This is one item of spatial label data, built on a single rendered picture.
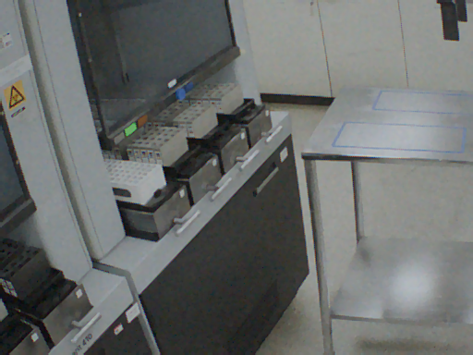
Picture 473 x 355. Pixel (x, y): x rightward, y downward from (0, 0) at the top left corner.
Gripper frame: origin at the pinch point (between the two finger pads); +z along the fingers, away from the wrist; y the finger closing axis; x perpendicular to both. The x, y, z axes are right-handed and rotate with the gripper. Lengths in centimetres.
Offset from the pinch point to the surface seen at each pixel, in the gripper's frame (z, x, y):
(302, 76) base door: 99, 138, 218
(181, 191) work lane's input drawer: 40, 66, -5
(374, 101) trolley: 38, 35, 48
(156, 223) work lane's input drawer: 42, 66, -17
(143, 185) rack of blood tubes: 35, 70, -14
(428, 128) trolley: 38, 15, 33
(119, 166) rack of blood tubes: 34, 81, -8
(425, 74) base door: 92, 57, 219
